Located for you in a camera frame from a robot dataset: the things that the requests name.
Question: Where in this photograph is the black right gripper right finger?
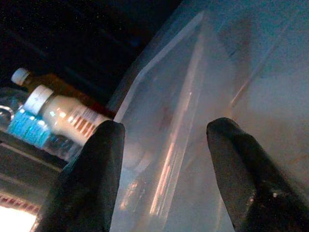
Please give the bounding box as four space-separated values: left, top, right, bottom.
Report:
206 117 309 232

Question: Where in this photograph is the clear plastic container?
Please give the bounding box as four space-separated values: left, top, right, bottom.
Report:
106 0 309 232

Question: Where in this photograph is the water bottle blue label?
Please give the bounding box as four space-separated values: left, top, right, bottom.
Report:
0 106 83 162

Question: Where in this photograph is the amber bottle white cap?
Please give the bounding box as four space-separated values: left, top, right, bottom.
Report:
11 67 114 116

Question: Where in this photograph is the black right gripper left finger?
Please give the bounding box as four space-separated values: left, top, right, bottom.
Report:
36 120 126 232

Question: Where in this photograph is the cream drink bottle white cap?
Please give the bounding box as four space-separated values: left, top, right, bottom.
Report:
24 84 114 148

